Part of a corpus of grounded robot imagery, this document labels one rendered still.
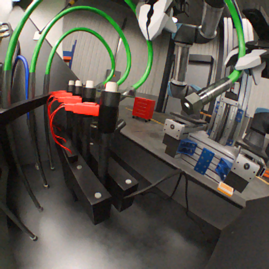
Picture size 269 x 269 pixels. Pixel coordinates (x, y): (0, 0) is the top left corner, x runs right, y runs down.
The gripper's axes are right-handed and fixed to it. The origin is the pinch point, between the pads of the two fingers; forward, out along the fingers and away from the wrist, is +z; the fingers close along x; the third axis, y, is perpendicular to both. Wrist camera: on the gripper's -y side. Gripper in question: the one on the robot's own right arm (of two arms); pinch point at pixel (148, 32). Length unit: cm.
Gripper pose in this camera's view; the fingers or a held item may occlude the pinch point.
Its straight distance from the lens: 22.5
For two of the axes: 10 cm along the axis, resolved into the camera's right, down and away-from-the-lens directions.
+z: -1.8, 9.1, 3.6
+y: 7.2, -1.3, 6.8
